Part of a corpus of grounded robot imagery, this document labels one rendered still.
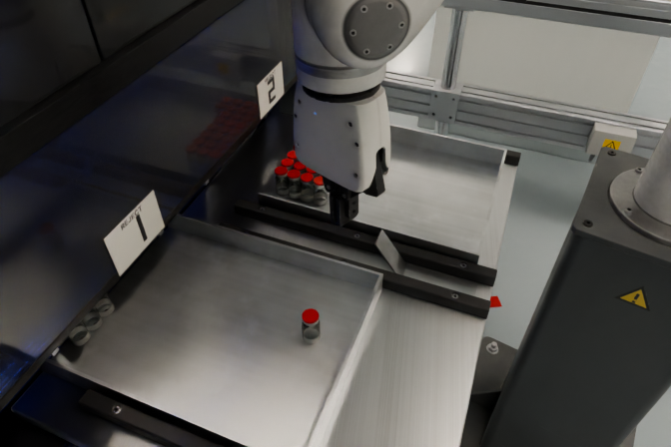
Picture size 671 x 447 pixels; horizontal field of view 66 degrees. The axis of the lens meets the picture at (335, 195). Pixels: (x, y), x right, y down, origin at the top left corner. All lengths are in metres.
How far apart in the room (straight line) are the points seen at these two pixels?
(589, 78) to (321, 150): 1.96
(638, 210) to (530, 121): 0.91
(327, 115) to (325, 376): 0.31
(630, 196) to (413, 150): 0.37
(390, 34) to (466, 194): 0.54
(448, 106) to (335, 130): 1.35
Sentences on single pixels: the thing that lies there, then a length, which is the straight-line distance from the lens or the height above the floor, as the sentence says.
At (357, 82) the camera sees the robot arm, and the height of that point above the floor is 1.22.
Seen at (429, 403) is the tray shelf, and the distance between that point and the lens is 0.64.
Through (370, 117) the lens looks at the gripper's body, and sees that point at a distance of 0.48.
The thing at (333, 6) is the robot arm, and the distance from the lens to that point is 0.37.
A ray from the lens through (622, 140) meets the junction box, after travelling 1.80.
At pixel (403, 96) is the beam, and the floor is 0.50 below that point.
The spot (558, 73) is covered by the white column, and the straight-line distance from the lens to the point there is 2.39.
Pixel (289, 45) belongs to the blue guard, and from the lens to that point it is 0.89.
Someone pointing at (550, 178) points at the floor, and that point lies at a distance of 2.45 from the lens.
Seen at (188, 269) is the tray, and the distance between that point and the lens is 0.76.
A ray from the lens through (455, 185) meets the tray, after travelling 0.89.
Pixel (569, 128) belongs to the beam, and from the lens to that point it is 1.83.
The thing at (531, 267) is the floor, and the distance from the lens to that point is 2.02.
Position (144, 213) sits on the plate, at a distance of 0.63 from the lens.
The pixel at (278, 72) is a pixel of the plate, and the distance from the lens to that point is 0.86.
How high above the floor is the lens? 1.44
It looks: 42 degrees down
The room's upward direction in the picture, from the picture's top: straight up
